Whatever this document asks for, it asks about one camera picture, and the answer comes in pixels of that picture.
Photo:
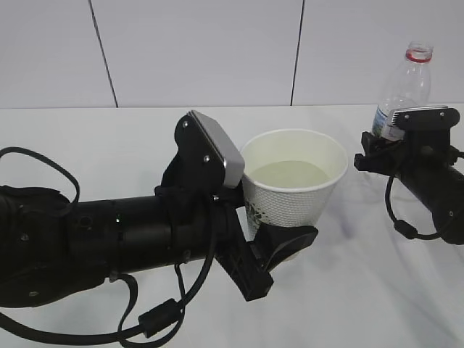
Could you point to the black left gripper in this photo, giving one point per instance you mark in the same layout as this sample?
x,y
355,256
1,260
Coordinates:
x,y
272,245

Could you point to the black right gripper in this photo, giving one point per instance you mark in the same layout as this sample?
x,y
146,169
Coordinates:
x,y
421,155

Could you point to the white paper cup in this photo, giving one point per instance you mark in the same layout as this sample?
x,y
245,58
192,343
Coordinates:
x,y
289,176

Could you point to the clear plastic water bottle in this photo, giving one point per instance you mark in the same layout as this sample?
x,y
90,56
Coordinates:
x,y
408,86

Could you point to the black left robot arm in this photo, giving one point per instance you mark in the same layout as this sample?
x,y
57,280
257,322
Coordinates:
x,y
52,248

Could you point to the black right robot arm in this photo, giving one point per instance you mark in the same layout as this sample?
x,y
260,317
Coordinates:
x,y
443,199

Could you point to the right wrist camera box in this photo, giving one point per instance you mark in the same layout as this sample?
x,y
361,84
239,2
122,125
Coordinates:
x,y
404,123

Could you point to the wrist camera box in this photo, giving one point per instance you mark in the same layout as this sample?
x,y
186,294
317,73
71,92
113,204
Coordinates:
x,y
404,123
206,160

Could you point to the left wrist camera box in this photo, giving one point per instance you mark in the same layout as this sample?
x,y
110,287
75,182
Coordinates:
x,y
206,160

